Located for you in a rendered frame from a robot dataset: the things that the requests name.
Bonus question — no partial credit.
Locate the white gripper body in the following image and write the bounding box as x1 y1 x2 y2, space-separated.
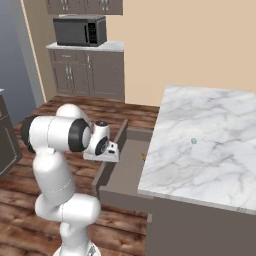
82 149 120 164

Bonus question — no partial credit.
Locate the open grey drawer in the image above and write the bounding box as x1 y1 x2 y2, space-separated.
91 119 155 214

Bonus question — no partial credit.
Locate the grey base cupboard run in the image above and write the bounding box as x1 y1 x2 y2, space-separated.
45 40 126 102

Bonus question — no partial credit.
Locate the dark grey side cupboard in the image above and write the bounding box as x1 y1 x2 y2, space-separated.
0 88 24 177

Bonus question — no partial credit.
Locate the grey kitchen island cabinet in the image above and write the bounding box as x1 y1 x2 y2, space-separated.
145 195 256 256

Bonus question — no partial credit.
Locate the dark grey microwave oven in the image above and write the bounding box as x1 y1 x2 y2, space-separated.
52 15 108 48

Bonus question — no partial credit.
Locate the grey wall cupboard run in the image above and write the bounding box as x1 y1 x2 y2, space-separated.
45 0 124 16

